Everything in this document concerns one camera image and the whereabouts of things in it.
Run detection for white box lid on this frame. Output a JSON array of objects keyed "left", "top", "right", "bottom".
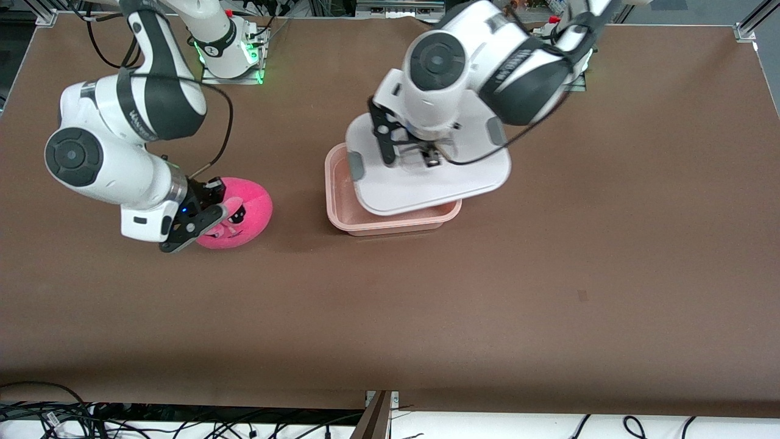
[{"left": 346, "top": 91, "right": 511, "bottom": 217}]

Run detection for pink plush toy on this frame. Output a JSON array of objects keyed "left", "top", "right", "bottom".
[{"left": 195, "top": 177, "right": 273, "bottom": 250}]

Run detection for pink plastic box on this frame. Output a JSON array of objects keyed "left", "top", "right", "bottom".
[{"left": 325, "top": 143, "right": 463, "bottom": 237}]

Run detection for brown table cover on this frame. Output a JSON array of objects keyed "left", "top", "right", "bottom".
[{"left": 0, "top": 15, "right": 780, "bottom": 418}]

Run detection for brown wooden bar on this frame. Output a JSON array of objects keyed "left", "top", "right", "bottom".
[{"left": 352, "top": 390, "right": 392, "bottom": 439}]

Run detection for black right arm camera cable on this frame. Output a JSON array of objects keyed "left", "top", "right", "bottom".
[{"left": 85, "top": 0, "right": 235, "bottom": 180}]

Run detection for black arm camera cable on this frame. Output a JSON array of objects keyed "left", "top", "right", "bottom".
[
  {"left": 427, "top": 12, "right": 610, "bottom": 166},
  {"left": 85, "top": 0, "right": 235, "bottom": 180}
]

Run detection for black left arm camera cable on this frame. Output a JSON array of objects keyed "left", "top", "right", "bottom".
[{"left": 427, "top": 12, "right": 610, "bottom": 166}]

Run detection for right arm aluminium base plate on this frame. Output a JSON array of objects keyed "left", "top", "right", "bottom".
[{"left": 201, "top": 24, "right": 269, "bottom": 85}]

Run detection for aluminium frame rail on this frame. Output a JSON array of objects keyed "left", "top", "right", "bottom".
[{"left": 356, "top": 0, "right": 445, "bottom": 18}]

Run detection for black base connector cables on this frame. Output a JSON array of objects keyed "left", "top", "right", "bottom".
[{"left": 232, "top": 0, "right": 293, "bottom": 37}]

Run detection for black cable tangle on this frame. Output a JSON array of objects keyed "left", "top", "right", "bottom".
[{"left": 91, "top": 407, "right": 366, "bottom": 439}]

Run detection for black looped cable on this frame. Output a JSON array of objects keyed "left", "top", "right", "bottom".
[{"left": 0, "top": 381, "right": 92, "bottom": 439}]

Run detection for small metal bracket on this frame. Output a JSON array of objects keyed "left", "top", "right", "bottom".
[{"left": 366, "top": 390, "right": 400, "bottom": 413}]

